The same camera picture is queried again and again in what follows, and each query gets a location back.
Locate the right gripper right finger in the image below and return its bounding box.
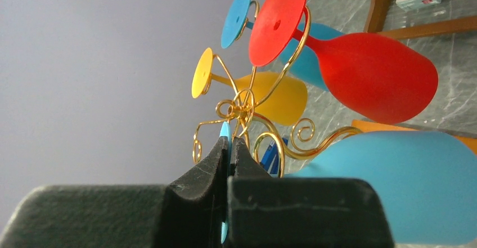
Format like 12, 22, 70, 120
227, 138, 394, 247

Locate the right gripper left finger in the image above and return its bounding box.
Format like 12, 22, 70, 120
1, 137, 228, 247

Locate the gold wire glass rack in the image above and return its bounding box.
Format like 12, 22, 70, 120
192, 0, 477, 178

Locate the blue wine glass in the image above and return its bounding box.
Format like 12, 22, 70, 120
219, 121, 477, 246
220, 0, 344, 91

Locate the yellow wine glass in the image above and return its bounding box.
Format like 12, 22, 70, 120
191, 48, 308, 126

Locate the blue wine glass back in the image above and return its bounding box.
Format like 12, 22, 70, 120
220, 0, 344, 91

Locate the red wine glass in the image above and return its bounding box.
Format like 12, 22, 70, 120
249, 0, 438, 124

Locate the wooden shelf rack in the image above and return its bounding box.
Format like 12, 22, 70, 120
322, 0, 477, 40

